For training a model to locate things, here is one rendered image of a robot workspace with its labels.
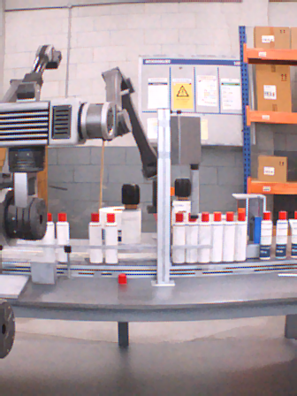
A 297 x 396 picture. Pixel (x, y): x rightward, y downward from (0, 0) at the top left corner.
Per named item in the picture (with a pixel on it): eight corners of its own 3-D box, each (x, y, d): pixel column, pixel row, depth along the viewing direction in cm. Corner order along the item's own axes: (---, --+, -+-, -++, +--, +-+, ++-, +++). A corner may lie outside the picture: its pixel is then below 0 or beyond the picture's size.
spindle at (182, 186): (190, 233, 328) (190, 176, 324) (192, 237, 319) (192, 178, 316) (172, 234, 327) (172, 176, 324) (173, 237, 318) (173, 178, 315)
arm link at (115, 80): (96, 67, 250) (119, 59, 248) (110, 91, 259) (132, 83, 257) (95, 130, 217) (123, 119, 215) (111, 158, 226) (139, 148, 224)
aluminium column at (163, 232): (168, 281, 252) (169, 108, 244) (169, 284, 247) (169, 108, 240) (156, 281, 252) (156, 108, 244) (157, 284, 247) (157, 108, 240)
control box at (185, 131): (201, 163, 255) (201, 116, 253) (179, 164, 241) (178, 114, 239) (179, 162, 260) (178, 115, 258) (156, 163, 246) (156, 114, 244)
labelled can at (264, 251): (269, 257, 267) (270, 210, 265) (271, 260, 262) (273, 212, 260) (257, 258, 267) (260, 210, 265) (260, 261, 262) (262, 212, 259)
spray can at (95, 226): (102, 262, 265) (102, 212, 263) (102, 264, 260) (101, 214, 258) (90, 261, 265) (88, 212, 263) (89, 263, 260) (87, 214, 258)
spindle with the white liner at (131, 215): (140, 248, 295) (140, 182, 292) (141, 252, 286) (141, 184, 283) (121, 248, 295) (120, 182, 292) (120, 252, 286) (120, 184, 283)
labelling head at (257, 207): (259, 251, 280) (261, 194, 277) (264, 257, 267) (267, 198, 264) (230, 253, 280) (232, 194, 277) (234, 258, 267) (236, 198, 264)
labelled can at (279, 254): (284, 256, 267) (286, 210, 265) (286, 259, 262) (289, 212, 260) (273, 257, 267) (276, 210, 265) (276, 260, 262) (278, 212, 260)
